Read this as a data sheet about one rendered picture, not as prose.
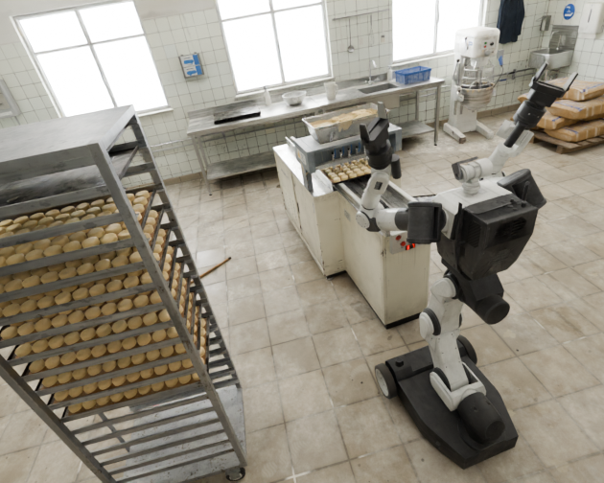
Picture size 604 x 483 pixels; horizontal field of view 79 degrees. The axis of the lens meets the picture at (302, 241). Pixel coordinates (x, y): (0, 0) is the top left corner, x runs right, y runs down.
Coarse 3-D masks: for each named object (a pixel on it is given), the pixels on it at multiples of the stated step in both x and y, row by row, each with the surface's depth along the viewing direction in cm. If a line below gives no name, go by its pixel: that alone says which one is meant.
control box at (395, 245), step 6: (390, 234) 213; (396, 234) 212; (402, 234) 214; (390, 240) 215; (396, 240) 214; (402, 240) 216; (390, 246) 218; (396, 246) 217; (402, 246) 218; (414, 246) 221; (390, 252) 221; (396, 252) 219
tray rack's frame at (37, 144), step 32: (32, 128) 122; (64, 128) 114; (96, 128) 107; (0, 160) 93; (32, 160) 93; (64, 160) 94; (160, 416) 214; (128, 448) 199; (160, 480) 184; (192, 480) 184
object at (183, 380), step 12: (204, 324) 182; (204, 336) 176; (204, 348) 170; (204, 360) 164; (156, 384) 154; (168, 384) 154; (180, 384) 155; (108, 396) 154; (120, 396) 153; (132, 396) 153; (72, 408) 151; (84, 408) 152
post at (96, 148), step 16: (96, 144) 94; (96, 160) 96; (112, 176) 99; (112, 192) 101; (128, 208) 104; (128, 224) 107; (144, 240) 111; (144, 256) 113; (160, 272) 119; (160, 288) 120; (176, 320) 129; (192, 352) 138; (208, 384) 149; (224, 416) 162; (240, 448) 178
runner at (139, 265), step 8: (128, 264) 117; (136, 264) 118; (144, 264) 118; (96, 272) 116; (104, 272) 117; (112, 272) 117; (120, 272) 118; (128, 272) 118; (64, 280) 115; (72, 280) 116; (80, 280) 116; (88, 280) 117; (24, 288) 114; (32, 288) 115; (40, 288) 115; (48, 288) 116; (56, 288) 116; (0, 296) 114; (8, 296) 114; (16, 296) 115; (24, 296) 115
